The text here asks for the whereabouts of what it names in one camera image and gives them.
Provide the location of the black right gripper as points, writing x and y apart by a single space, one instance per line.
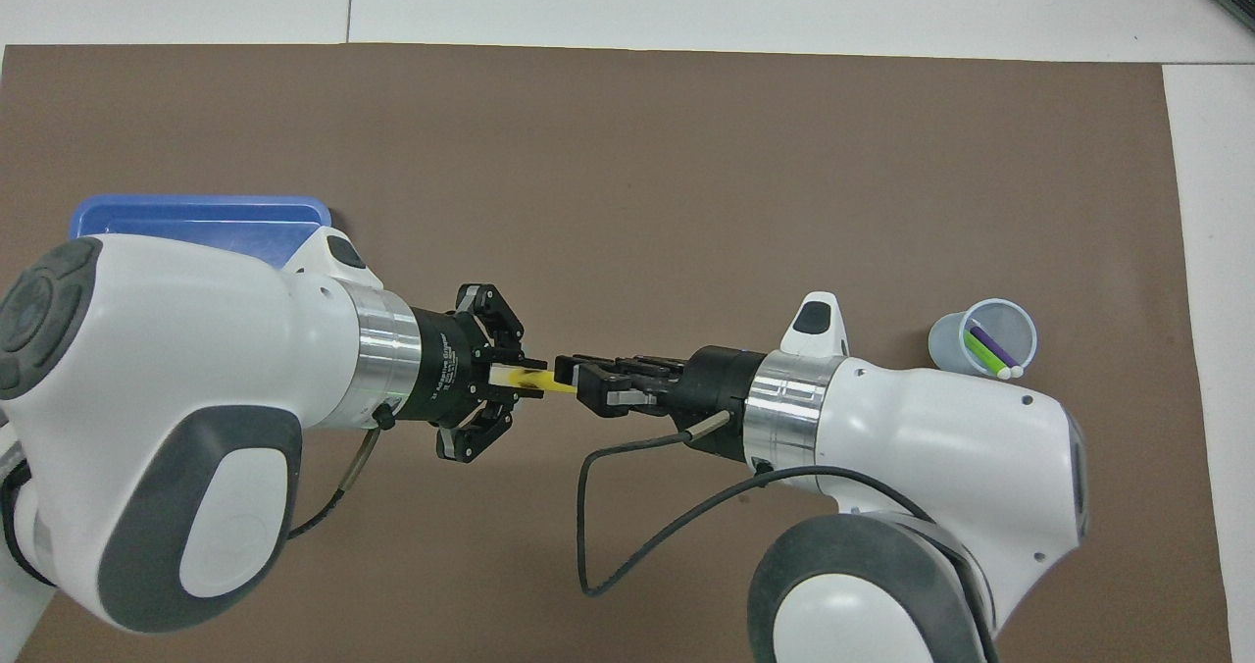
716 388

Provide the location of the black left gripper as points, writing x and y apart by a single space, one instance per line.
446 369

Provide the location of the yellow pen with white cap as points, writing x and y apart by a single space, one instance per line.
529 381

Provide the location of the green pen with white cap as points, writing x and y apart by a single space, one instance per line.
983 354

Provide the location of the purple pen with white cap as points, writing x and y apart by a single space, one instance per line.
995 349

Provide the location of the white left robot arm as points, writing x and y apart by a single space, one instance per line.
196 349

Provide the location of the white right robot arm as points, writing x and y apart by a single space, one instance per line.
931 447

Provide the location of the brown table mat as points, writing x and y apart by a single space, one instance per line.
627 153

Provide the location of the translucent plastic cup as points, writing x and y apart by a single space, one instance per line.
946 344

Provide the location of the blue plastic tray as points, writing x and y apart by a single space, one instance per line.
196 217

